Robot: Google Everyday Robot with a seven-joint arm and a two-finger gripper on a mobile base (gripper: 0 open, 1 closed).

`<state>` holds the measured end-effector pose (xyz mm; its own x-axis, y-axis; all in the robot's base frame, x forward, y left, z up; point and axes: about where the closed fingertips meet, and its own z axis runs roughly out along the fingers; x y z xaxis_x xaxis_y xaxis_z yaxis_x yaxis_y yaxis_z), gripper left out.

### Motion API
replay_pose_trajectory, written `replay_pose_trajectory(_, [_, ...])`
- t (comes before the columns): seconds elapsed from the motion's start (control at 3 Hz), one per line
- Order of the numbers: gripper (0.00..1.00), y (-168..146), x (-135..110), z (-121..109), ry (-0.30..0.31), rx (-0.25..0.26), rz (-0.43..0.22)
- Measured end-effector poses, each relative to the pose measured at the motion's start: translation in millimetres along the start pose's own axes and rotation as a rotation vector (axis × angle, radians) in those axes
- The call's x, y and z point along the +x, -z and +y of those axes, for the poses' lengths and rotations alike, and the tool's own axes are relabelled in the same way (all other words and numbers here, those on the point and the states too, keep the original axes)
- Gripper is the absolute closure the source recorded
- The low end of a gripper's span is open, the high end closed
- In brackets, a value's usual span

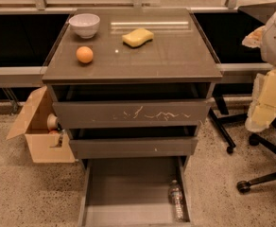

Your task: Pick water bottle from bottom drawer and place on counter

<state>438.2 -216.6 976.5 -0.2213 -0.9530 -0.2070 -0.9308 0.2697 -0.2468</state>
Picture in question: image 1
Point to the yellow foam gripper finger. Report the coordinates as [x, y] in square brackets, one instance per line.
[254, 39]
[262, 110]

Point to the clear plastic water bottle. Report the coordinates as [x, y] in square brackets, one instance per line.
[176, 198]

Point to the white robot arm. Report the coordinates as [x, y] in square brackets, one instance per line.
[268, 44]

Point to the middle grey drawer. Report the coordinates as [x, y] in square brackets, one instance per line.
[135, 147]

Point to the grey drawer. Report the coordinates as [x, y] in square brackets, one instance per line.
[122, 114]
[132, 192]
[135, 147]

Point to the grey drawer cabinet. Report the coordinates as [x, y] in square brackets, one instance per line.
[176, 65]

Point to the top grey drawer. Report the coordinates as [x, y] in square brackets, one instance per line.
[122, 114]

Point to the bottom grey drawer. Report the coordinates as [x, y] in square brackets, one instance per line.
[132, 192]

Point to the black office chair base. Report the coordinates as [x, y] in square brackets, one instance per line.
[257, 172]

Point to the yellow sponge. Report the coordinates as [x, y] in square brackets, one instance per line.
[137, 37]

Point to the white ceramic bowl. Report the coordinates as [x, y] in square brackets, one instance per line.
[85, 25]

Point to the orange fruit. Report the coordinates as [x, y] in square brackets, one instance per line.
[85, 54]

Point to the white cup in box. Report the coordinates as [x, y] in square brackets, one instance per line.
[52, 122]

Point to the cardboard box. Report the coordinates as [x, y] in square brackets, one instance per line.
[45, 146]

